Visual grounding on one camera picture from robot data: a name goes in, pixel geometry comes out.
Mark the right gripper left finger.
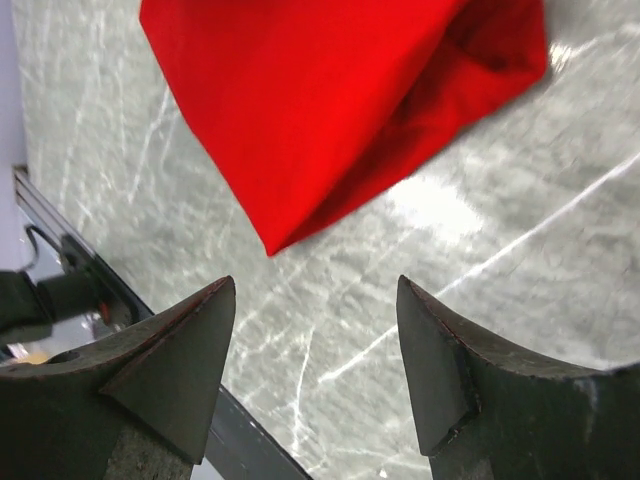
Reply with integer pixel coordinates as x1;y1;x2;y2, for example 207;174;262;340
1;276;235;479

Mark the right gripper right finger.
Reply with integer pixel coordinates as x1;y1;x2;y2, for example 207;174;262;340
397;277;639;479

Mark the bright red t-shirt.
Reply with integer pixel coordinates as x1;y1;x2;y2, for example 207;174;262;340
139;1;548;255

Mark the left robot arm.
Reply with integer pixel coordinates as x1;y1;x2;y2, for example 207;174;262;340
1;270;107;348

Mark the black base crossbar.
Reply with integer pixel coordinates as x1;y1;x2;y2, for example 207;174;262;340
205;386;311;480

